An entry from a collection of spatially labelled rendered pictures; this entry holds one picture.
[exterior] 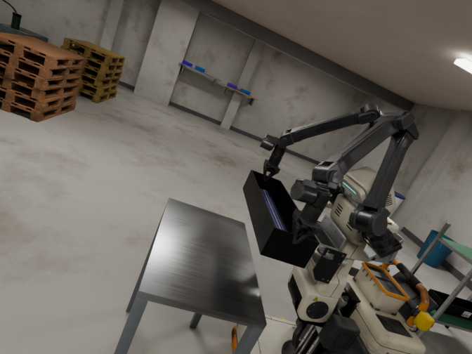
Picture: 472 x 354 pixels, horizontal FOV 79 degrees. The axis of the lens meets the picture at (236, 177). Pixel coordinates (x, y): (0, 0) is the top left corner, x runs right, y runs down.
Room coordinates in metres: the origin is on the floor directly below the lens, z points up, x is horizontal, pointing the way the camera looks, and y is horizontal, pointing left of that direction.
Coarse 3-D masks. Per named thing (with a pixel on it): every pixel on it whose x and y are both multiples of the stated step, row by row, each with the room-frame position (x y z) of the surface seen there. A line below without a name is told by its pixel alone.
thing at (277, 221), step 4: (260, 188) 1.40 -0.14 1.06; (264, 192) 1.36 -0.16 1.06; (268, 192) 1.39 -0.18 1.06; (264, 196) 1.31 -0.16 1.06; (268, 196) 1.34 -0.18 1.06; (268, 200) 1.28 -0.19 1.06; (272, 200) 1.30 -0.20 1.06; (268, 204) 1.23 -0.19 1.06; (272, 204) 1.25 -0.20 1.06; (268, 208) 1.19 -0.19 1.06; (272, 208) 1.20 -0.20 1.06; (272, 212) 1.16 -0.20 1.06; (276, 212) 1.18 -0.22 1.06; (272, 216) 1.11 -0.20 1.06; (276, 216) 1.13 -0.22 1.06; (276, 220) 1.09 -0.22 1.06; (280, 220) 1.11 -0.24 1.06; (276, 224) 1.05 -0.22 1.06; (280, 224) 1.07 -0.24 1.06; (280, 228) 1.03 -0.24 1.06; (284, 228) 1.05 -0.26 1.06
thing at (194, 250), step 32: (160, 224) 1.13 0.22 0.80; (192, 224) 1.25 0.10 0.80; (224, 224) 1.39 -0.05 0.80; (160, 256) 0.92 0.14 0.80; (192, 256) 1.01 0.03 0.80; (224, 256) 1.10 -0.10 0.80; (160, 288) 0.77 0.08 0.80; (192, 288) 0.84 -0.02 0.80; (224, 288) 0.91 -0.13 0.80; (256, 288) 0.99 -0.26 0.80; (128, 320) 0.73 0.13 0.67; (192, 320) 1.46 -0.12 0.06; (256, 320) 0.82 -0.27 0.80
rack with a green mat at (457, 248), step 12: (444, 228) 2.68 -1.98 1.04; (444, 240) 2.62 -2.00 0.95; (456, 252) 2.47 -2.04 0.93; (468, 252) 2.58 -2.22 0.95; (420, 264) 2.68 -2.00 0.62; (468, 276) 2.28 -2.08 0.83; (456, 288) 2.29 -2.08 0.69; (468, 300) 2.90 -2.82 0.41; (432, 312) 2.38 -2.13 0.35; (444, 324) 2.30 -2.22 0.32; (456, 324) 2.35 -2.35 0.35; (468, 324) 2.46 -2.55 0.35; (420, 336) 2.27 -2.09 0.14
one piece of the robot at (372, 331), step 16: (352, 272) 1.48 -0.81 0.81; (352, 288) 1.31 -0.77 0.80; (352, 304) 1.23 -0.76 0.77; (368, 304) 1.22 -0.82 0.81; (368, 320) 1.13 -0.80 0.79; (384, 320) 1.15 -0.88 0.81; (400, 320) 1.20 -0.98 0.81; (416, 320) 1.15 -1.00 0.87; (432, 320) 1.13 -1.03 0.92; (304, 336) 1.32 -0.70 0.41; (368, 336) 1.08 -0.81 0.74; (384, 336) 1.04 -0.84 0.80; (400, 336) 1.08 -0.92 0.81; (416, 336) 1.13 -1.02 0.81; (304, 352) 1.28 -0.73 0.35; (320, 352) 1.23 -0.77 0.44; (336, 352) 1.16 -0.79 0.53; (352, 352) 1.10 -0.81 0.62; (368, 352) 1.06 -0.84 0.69; (384, 352) 1.03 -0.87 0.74; (400, 352) 1.05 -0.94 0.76; (416, 352) 1.06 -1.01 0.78
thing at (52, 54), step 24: (0, 48) 3.36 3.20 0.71; (24, 48) 3.41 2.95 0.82; (48, 48) 3.94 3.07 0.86; (0, 72) 3.40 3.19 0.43; (24, 72) 3.38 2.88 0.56; (48, 72) 3.50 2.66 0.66; (72, 72) 4.42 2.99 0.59; (0, 96) 3.39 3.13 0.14; (24, 96) 3.41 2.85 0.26; (48, 96) 3.70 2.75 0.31; (72, 96) 4.45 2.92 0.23
